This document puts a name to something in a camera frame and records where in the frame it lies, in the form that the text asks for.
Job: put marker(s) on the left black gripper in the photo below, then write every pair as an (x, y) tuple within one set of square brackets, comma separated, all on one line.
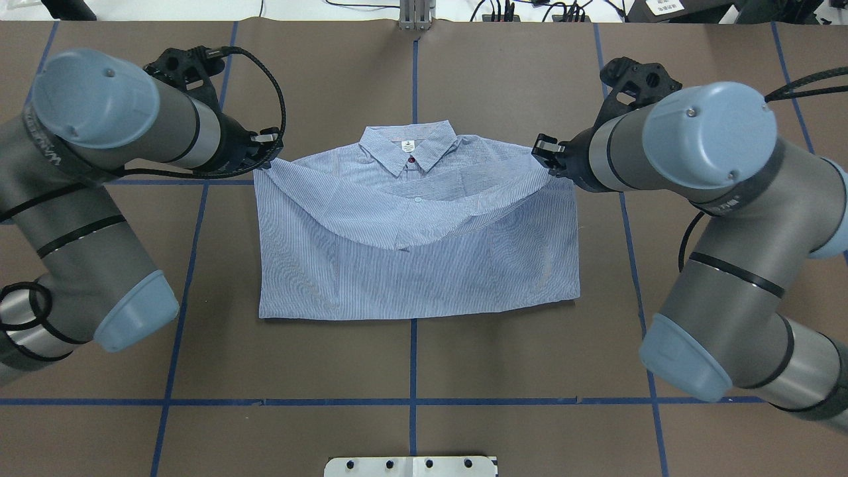
[(235, 144)]

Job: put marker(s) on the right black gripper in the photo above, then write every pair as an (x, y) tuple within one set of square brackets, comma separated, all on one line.
[(577, 161)]

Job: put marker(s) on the light blue striped shirt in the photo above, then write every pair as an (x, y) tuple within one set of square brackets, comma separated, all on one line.
[(414, 221)]

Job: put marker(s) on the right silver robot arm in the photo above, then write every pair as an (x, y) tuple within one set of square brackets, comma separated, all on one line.
[(771, 206)]

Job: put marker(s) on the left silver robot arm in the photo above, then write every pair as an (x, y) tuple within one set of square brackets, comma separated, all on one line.
[(92, 119)]

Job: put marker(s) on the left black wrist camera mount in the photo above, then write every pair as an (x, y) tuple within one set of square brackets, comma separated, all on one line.
[(190, 71)]

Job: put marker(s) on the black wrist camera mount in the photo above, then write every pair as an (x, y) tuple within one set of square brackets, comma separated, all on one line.
[(636, 83), (190, 71)]

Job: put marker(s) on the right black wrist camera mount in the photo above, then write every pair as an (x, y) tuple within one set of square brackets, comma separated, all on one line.
[(636, 83)]

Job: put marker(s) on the aluminium frame post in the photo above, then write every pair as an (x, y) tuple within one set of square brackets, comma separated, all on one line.
[(416, 15)]

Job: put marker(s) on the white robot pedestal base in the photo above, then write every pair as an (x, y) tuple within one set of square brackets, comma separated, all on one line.
[(413, 466)]

